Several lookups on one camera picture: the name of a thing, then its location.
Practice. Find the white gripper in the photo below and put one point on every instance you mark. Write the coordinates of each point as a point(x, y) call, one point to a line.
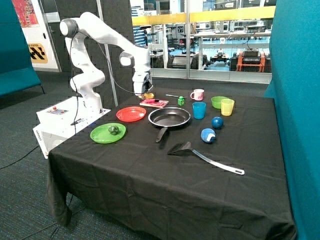
point(142, 83)

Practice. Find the green toy bell pepper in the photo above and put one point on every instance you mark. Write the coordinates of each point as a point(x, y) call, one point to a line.
point(114, 130)

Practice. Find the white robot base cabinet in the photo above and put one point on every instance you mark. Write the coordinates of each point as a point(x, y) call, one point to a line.
point(61, 121)

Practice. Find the red book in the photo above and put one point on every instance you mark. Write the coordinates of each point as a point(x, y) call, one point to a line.
point(154, 103)

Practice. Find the red plastic plate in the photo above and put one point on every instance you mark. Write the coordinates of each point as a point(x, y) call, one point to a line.
point(131, 114)

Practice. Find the black frying pan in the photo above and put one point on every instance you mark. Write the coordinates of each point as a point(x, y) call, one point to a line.
point(168, 117)

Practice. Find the green toy cube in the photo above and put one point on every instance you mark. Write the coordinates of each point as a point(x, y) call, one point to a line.
point(181, 101)

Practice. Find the green plastic plate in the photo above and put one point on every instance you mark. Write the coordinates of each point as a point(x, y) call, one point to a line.
point(101, 134)

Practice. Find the pink and white mug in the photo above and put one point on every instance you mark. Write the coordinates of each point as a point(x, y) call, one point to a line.
point(197, 94)

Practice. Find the blue plastic cup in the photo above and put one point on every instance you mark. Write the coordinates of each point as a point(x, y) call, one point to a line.
point(199, 110)

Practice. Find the black slotted spatula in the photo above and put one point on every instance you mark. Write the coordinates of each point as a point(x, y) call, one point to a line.
point(183, 147)

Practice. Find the green plastic bowl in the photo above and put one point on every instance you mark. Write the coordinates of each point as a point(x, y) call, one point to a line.
point(216, 101)

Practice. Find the blue and white ball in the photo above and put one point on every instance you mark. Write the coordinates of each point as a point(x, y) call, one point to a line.
point(208, 135)

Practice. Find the dark blue ball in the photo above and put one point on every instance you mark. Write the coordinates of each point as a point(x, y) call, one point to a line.
point(217, 122)

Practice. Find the black tablecloth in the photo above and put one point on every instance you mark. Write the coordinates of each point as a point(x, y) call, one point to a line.
point(182, 197)

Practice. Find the yellow plastic cup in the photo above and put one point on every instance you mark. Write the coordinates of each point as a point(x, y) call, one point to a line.
point(226, 106)

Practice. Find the orange mobile robot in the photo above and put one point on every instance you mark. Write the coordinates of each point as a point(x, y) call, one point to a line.
point(251, 60)

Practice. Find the teal sofa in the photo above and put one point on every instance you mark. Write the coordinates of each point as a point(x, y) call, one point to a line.
point(16, 70)

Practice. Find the teal partition wall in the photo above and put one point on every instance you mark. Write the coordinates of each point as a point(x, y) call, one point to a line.
point(295, 87)

